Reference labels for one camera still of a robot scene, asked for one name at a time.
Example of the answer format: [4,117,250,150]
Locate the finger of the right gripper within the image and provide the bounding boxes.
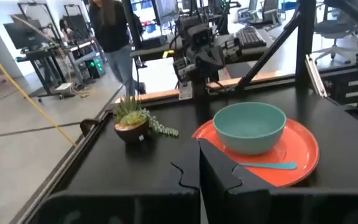
[196,49,211,68]
[209,46,225,67]

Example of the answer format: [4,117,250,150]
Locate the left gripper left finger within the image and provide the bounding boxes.
[26,138,201,224]

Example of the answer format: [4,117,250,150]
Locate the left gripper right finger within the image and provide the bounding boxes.
[198,138,358,224]

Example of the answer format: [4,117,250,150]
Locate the teal bowl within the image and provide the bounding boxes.
[212,101,288,156]

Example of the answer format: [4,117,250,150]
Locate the fork with blue handle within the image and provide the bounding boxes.
[239,161,298,171]

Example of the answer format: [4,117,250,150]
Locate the grey power strip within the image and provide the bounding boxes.
[178,80,195,101]

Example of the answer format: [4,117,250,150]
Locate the grey desk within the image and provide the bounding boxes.
[130,40,183,63]
[221,26,275,78]

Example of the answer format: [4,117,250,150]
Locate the black electronic box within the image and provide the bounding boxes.
[140,34,169,50]

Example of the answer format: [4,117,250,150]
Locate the black keyboard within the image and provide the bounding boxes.
[236,27,267,49]

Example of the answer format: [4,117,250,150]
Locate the black monitor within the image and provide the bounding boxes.
[152,0,180,23]
[3,19,45,50]

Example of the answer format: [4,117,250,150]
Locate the succulent plant in brown pot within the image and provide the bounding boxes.
[112,96,180,144]

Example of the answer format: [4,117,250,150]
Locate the grey office chair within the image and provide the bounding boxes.
[311,14,358,65]
[247,0,282,30]

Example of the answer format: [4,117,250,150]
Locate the person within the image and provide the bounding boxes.
[88,0,147,97]
[58,17,74,44]

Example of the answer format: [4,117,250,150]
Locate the orange plate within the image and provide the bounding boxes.
[191,117,321,188]

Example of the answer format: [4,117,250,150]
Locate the computer tower with green lights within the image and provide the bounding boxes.
[84,55,107,79]

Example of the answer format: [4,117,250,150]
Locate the silver metal bar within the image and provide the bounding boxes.
[304,54,329,98]

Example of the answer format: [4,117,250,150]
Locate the white wheeled dolly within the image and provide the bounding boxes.
[53,81,76,100]

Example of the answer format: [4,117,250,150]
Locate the black drawer cabinet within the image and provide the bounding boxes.
[324,73,358,115]

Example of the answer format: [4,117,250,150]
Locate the black desk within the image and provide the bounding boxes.
[14,43,71,100]

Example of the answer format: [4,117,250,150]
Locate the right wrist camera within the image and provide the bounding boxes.
[185,23,213,48]

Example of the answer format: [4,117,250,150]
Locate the black diagonal frame strut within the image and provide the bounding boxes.
[237,14,301,90]

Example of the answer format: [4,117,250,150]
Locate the black vertical frame post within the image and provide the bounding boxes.
[295,0,317,90]

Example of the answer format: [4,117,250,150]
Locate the black clamp handle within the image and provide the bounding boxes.
[79,118,101,137]

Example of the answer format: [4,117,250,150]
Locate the black table frame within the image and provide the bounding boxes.
[9,67,358,224]

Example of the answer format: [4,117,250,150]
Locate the yellow hose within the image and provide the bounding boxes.
[0,39,78,147]

